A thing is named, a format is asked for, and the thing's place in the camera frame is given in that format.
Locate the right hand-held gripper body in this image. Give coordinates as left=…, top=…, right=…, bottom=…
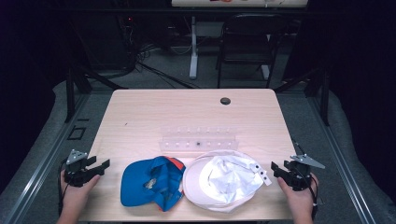
left=283, top=154, right=326, bottom=192

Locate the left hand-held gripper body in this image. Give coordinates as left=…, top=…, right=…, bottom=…
left=64, top=148, right=94, bottom=188

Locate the blue baseball cap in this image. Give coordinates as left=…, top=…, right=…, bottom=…
left=120, top=155, right=187, bottom=213

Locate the white baseball cap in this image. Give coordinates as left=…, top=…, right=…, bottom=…
left=182, top=149, right=273, bottom=215

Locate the clear acrylic peg rack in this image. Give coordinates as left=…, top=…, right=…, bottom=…
left=158, top=125, right=240, bottom=154

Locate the person's left hand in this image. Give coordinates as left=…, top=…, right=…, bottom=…
left=60, top=169, right=102, bottom=217

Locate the person's right hand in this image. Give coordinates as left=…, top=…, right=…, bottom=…
left=276, top=173, right=319, bottom=218

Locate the black metal stand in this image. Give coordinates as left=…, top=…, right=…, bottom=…
left=274, top=59, right=331, bottom=127
left=64, top=18, right=129, bottom=123

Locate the black folding chair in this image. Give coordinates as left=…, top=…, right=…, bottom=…
left=216, top=13, right=289, bottom=90

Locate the white desk leg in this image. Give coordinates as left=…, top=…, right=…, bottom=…
left=189, top=16, right=199, bottom=80

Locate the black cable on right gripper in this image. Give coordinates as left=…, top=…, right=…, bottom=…
left=290, top=138, right=321, bottom=220

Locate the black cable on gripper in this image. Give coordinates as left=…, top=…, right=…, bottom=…
left=290, top=138, right=321, bottom=220
left=57, top=158, right=73, bottom=216

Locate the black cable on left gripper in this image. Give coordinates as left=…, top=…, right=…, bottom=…
left=57, top=158, right=73, bottom=216

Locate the bundle of floor cables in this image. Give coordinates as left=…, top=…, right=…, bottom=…
left=124, top=18, right=200, bottom=90

